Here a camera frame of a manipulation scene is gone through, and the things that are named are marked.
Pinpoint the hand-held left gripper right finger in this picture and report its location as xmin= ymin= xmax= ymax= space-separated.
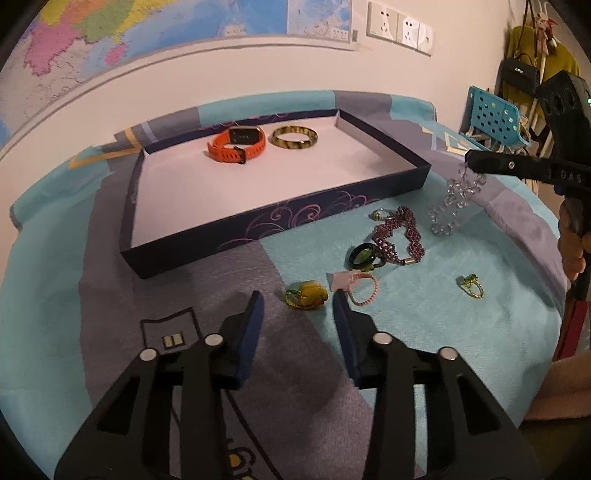
xmin=331 ymin=290 xmax=540 ymax=480

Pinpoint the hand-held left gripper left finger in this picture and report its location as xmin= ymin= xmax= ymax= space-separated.
xmin=54 ymin=291 xmax=265 ymax=480

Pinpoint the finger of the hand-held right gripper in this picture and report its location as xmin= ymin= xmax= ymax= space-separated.
xmin=464 ymin=148 xmax=553 ymax=183

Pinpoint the yellow green glass pendant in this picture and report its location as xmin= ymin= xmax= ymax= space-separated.
xmin=284 ymin=280 xmax=329 ymax=311

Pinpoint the pink bracelet with tag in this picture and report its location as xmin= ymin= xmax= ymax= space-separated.
xmin=327 ymin=271 xmax=380 ymax=306

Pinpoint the clear crystal bead bracelet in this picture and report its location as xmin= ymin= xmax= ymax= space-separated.
xmin=429 ymin=161 xmax=488 ymax=236

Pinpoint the black ring with green stone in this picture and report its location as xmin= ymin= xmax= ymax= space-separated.
xmin=347 ymin=242 xmax=386 ymax=273

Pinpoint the purple beaded bracelet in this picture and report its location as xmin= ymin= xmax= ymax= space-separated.
xmin=372 ymin=206 xmax=426 ymax=266

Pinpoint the small green gold ring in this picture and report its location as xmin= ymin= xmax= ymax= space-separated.
xmin=456 ymin=274 xmax=485 ymax=299

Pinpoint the dark blue jewelry box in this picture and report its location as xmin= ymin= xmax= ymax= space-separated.
xmin=121 ymin=108 xmax=432 ymax=279

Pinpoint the person's right hand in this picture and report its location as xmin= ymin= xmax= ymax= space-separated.
xmin=556 ymin=203 xmax=586 ymax=282

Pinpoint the blue perforated plastic chair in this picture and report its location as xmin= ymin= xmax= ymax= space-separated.
xmin=464 ymin=85 xmax=532 ymax=151

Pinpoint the black handbag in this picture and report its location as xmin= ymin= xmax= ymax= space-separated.
xmin=496 ymin=53 xmax=541 ymax=112

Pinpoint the teal grey printed blanket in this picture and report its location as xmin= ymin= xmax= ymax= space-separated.
xmin=0 ymin=90 xmax=568 ymax=480

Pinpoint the olive yellow hanging garment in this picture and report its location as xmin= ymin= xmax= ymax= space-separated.
xmin=508 ymin=25 xmax=580 ymax=93

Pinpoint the red cloth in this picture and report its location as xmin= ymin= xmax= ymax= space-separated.
xmin=560 ymin=299 xmax=591 ymax=361

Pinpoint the orange smartwatch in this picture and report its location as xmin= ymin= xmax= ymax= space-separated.
xmin=206 ymin=124 xmax=267 ymax=164

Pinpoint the tortoiseshell bangle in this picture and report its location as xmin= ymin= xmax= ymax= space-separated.
xmin=270 ymin=124 xmax=319 ymax=151

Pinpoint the pink cloth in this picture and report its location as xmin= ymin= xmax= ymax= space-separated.
xmin=522 ymin=357 xmax=591 ymax=430

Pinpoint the colourful wall map poster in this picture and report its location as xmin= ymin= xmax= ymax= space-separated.
xmin=0 ymin=0 xmax=361 ymax=158

